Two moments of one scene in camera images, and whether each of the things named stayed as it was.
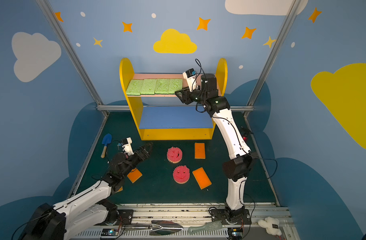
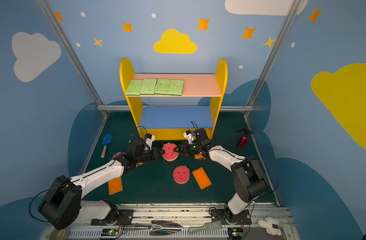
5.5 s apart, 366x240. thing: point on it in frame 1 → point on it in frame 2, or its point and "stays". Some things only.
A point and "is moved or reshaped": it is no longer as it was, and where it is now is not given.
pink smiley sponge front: (181, 174) stays
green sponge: (162, 86) stays
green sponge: (148, 87) stays
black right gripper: (183, 95) → (184, 148)
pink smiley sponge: (174, 154) is moved or reshaped
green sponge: (135, 87) stays
